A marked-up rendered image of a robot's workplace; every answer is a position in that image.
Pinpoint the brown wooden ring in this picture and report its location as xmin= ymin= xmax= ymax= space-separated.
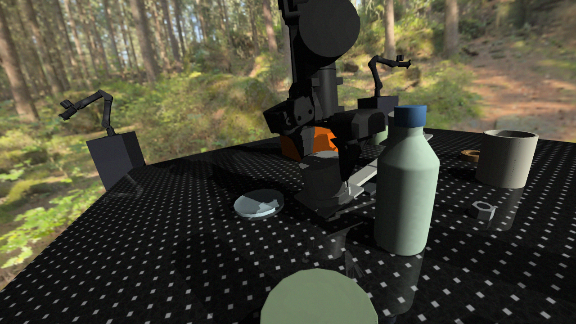
xmin=460 ymin=150 xmax=480 ymax=162

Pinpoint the pale green cylinder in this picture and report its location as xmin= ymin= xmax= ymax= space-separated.
xmin=368 ymin=125 xmax=388 ymax=145
xmin=260 ymin=268 xmax=378 ymax=324

